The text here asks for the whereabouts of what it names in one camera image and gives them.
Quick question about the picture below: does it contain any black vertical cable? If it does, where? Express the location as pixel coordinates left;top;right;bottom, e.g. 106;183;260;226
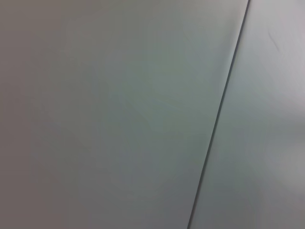
187;0;251;229

